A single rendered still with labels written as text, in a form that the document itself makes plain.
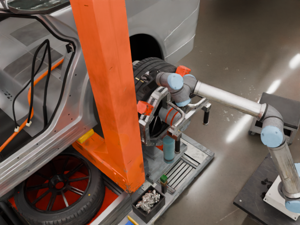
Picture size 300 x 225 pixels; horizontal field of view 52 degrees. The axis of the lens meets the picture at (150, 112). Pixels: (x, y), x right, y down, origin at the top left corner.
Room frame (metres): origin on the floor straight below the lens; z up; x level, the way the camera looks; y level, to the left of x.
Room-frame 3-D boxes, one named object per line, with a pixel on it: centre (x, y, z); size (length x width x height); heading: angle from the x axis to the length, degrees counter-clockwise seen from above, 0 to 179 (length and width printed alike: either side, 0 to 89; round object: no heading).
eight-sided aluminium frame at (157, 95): (1.56, -0.13, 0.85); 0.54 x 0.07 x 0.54; 135
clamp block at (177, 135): (1.29, -0.15, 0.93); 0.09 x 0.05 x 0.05; 45
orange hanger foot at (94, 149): (1.43, 0.42, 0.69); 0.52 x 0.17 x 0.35; 45
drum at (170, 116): (1.51, -0.18, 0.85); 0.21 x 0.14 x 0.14; 45
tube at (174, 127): (1.40, -0.14, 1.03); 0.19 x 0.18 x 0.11; 45
